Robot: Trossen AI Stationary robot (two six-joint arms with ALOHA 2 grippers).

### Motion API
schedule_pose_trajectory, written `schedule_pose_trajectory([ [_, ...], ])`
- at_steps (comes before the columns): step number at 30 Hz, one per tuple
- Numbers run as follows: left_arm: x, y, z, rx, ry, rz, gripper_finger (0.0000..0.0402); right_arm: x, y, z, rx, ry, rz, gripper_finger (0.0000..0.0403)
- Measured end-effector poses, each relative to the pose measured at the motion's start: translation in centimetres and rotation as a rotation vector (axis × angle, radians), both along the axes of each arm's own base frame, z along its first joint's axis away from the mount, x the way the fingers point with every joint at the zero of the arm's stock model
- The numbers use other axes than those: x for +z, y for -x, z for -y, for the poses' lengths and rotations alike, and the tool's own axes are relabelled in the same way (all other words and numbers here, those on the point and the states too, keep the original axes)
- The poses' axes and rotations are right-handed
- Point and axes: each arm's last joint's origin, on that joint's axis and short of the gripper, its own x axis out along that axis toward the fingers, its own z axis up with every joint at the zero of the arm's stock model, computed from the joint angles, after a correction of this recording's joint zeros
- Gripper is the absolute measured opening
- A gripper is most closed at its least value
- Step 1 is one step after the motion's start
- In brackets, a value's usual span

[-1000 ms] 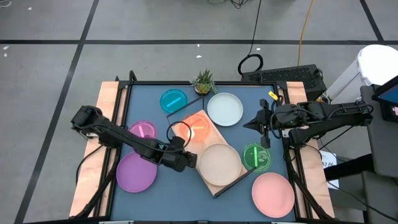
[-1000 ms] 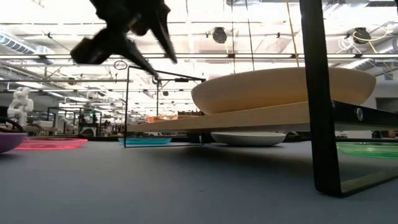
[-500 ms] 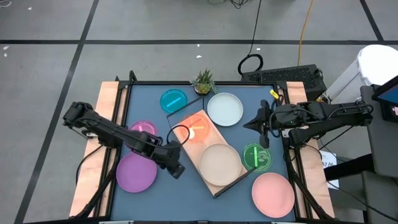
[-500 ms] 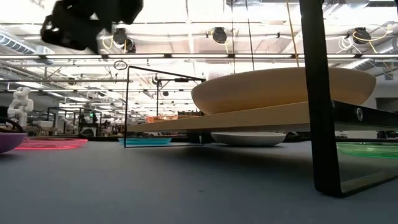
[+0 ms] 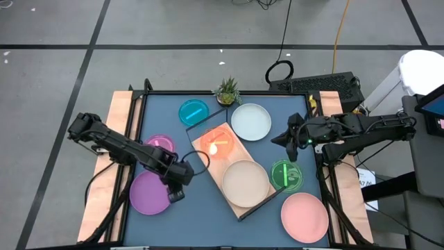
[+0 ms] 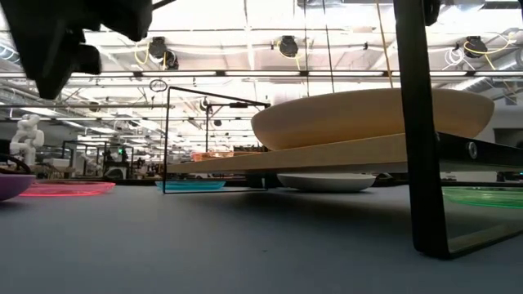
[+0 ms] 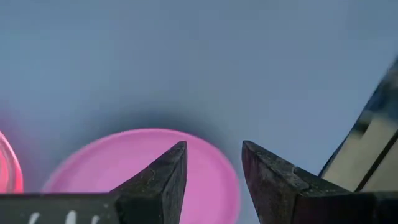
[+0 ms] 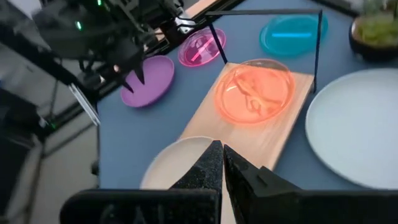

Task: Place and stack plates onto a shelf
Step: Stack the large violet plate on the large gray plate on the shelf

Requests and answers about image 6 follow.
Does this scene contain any small clear teal plate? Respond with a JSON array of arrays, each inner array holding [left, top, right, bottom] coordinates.
[[154, 180, 227, 192]]

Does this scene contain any long ceiling light strip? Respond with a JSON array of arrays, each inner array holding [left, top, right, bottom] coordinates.
[[0, 69, 523, 78]]

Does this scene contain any small clear pink plate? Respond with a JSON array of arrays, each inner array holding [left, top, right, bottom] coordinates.
[[18, 181, 117, 198]]

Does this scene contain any small clear orange plate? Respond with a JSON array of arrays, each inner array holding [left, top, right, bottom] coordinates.
[[190, 150, 236, 163]]

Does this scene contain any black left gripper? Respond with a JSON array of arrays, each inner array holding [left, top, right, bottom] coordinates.
[[0, 0, 154, 101]]

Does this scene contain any large purple plate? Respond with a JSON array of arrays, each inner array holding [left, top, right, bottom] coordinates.
[[0, 173, 37, 202]]

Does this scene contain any small clear green plate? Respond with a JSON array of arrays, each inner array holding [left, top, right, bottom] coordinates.
[[442, 186, 523, 210]]

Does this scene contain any large white plate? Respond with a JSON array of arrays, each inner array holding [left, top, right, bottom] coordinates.
[[276, 172, 377, 193]]

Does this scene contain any beige bowl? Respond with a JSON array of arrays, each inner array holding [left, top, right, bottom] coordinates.
[[250, 87, 495, 151]]

